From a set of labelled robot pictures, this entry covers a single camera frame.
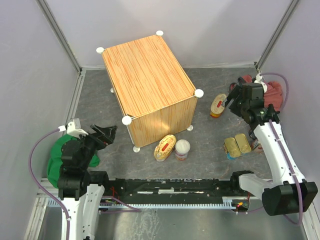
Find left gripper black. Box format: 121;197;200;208
74;122;118;169

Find oval fish can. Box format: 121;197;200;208
210;93;227;118
153;134;177;162

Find oval fish can front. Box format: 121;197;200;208
153;134;177;162

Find white-lid cylindrical can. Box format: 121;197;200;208
175;139;191;161

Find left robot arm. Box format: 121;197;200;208
57;124;118;240

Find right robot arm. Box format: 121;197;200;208
223;82;318;216

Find red cloth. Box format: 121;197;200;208
237;74;284;111

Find gold spam can left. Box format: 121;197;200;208
223;137;241;160

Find gold spam can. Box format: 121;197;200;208
234;133;252;156
223;137;241;160

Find gold spam can right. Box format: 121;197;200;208
234;133;252;156

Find green cloth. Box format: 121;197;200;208
46;134;101;189

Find wooden cabinet box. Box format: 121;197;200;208
96;30;204;153

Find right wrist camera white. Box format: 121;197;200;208
252;73;268;93

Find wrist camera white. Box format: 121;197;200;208
252;73;268;93
66;118;89;138

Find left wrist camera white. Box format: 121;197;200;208
66;118;89;138

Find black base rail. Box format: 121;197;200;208
102;178;249;205

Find light blue cable duct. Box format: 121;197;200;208
47;198;236;210

